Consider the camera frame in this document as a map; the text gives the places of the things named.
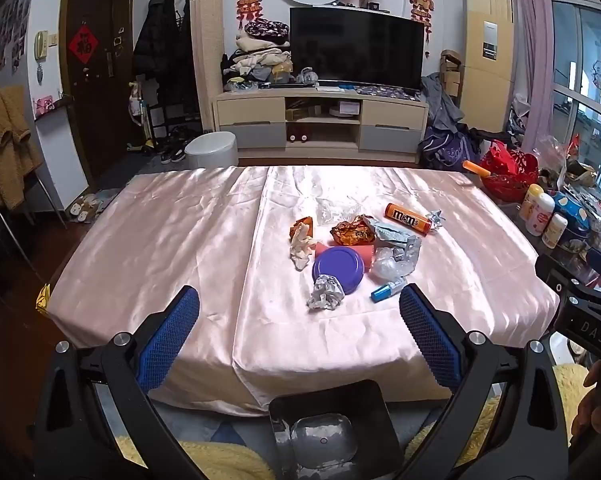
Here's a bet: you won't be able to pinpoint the clear plastic wrap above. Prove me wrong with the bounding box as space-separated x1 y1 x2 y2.
369 247 407 282

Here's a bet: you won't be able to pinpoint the orange candy tube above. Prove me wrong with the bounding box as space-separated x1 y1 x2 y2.
383 202 432 236

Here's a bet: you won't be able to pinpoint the white round stool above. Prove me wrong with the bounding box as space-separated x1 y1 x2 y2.
184 131 240 169

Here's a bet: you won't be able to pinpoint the beige standing air conditioner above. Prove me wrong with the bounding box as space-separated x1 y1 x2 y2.
459 0 517 132

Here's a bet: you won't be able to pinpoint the orange foam stick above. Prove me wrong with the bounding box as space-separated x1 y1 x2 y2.
463 159 492 179

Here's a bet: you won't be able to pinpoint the grey clothes heap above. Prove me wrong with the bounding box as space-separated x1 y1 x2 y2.
419 72 465 134

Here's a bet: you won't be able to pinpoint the white lotion bottle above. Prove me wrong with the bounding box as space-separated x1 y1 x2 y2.
519 183 544 222
541 212 569 249
525 192 556 237

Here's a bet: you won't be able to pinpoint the silver foil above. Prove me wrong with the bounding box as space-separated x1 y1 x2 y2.
307 275 345 312

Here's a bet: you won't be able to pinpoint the brown fluffy robe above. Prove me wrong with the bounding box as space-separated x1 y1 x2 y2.
0 84 44 212

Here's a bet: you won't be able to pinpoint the orange gold patterned wrapper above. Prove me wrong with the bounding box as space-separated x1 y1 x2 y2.
329 215 377 247

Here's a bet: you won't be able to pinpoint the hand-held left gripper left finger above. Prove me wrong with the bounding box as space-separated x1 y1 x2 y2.
28 285 201 480

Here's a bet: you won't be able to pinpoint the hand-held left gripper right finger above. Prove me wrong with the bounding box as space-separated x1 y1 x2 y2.
398 282 574 480

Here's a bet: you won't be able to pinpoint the beige folding screen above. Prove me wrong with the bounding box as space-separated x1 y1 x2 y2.
189 0 227 132

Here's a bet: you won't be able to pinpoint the red diamond door sticker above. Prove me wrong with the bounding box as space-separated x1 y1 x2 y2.
68 23 102 65

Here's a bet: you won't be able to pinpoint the blue round tin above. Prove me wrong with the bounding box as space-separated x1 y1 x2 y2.
551 190 593 254

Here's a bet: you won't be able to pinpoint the black television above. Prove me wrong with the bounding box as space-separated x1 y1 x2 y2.
288 6 426 93

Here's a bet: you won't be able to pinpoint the white tissue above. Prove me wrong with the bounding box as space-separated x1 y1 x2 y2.
289 229 319 272

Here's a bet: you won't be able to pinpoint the pink satin tablecloth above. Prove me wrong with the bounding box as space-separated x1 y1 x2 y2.
45 164 561 418

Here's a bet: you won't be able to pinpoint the purple bag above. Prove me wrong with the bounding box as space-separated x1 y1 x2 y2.
419 125 482 167

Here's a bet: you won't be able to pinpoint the cardboard boxes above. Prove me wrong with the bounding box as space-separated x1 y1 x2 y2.
439 49 463 99

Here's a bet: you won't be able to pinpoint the beige grey tv cabinet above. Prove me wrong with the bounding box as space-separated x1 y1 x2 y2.
214 85 429 157

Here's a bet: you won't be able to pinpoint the clear plastic container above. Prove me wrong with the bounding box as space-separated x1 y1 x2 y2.
289 412 359 468

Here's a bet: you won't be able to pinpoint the small blue tube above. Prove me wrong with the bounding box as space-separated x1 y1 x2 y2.
371 277 407 304

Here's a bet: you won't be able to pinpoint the purple round lid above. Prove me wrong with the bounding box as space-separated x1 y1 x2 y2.
311 246 365 296

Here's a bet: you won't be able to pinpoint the pile of clothes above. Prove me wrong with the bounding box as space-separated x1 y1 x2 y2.
219 18 295 95

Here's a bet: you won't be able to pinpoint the pair of beige slippers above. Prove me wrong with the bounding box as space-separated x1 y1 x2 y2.
68 194 104 224

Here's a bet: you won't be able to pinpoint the pink toy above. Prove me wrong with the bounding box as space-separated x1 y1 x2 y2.
32 95 57 119

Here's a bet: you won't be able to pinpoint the yellow fluffy blanket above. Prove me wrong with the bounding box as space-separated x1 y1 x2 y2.
113 364 601 480

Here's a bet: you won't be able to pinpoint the silver snack bag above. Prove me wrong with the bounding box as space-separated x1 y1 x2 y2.
367 216 423 272

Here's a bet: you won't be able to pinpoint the person's right hand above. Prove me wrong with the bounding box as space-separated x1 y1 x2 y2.
571 360 601 448

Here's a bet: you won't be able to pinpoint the dark wooden door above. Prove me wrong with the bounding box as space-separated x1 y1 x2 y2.
59 0 137 187

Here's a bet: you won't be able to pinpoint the black trash bin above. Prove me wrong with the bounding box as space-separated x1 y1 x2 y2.
268 379 405 480

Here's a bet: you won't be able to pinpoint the wall photo collage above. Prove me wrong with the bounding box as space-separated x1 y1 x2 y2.
0 0 30 92

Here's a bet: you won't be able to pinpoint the small orange wrapper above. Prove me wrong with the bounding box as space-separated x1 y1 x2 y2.
289 216 315 240

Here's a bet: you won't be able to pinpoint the pink sponge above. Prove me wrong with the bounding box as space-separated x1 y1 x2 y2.
315 242 377 262

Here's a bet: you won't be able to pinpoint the child scooter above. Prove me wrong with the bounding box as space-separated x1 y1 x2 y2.
126 80 154 154

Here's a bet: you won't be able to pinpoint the black hanging coats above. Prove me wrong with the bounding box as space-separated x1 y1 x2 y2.
132 0 202 113

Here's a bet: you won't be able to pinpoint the row of dark shoes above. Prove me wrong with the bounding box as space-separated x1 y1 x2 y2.
156 127 202 164

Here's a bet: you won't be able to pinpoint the red plastic basket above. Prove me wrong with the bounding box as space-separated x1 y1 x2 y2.
482 171 540 204

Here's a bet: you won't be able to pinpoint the pink curtain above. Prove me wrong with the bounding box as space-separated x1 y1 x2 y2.
509 0 557 147

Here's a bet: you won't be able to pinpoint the clear plastic bag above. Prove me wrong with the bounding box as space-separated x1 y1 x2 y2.
315 199 352 226

